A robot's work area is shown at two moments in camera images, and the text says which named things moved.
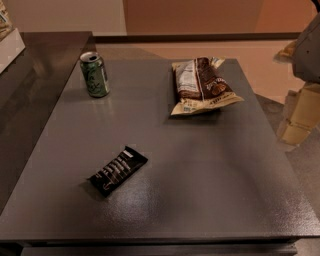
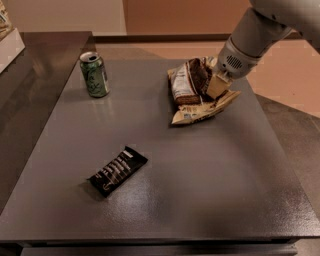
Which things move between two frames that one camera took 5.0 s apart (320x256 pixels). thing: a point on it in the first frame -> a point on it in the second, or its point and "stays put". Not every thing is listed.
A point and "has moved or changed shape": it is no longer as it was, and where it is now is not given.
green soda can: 94,74 stays put
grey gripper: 308,55 -> 230,65
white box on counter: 10,48 stays put
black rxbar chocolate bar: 118,171 stays put
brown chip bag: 201,86 has moved or changed shape
